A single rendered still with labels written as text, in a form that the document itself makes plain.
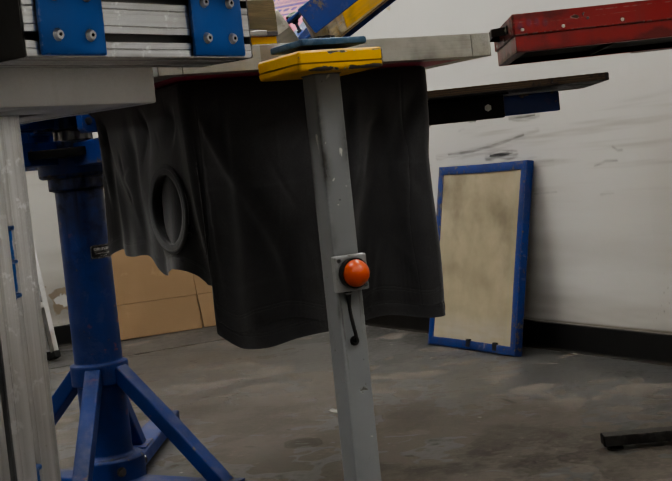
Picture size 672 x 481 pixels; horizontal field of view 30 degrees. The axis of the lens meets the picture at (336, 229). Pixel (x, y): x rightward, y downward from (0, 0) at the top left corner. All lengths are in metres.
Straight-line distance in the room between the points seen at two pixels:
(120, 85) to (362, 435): 0.59
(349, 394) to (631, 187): 2.82
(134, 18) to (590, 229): 3.35
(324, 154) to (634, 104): 2.79
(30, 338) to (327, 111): 0.50
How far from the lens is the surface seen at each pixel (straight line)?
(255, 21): 2.52
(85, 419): 3.16
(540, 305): 4.95
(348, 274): 1.69
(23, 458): 1.52
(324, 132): 1.72
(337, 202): 1.72
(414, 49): 2.03
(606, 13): 3.04
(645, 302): 4.48
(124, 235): 2.31
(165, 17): 1.50
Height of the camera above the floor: 0.80
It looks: 3 degrees down
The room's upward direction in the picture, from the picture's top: 6 degrees counter-clockwise
